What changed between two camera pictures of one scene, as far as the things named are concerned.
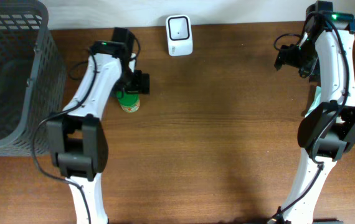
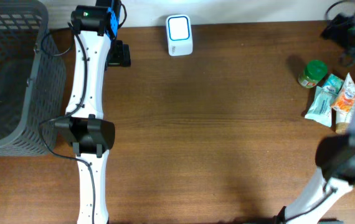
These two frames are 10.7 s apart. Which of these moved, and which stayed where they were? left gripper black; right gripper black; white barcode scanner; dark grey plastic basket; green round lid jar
Moved: right gripper black; green round lid jar; left gripper black
Stayed: white barcode scanner; dark grey plastic basket
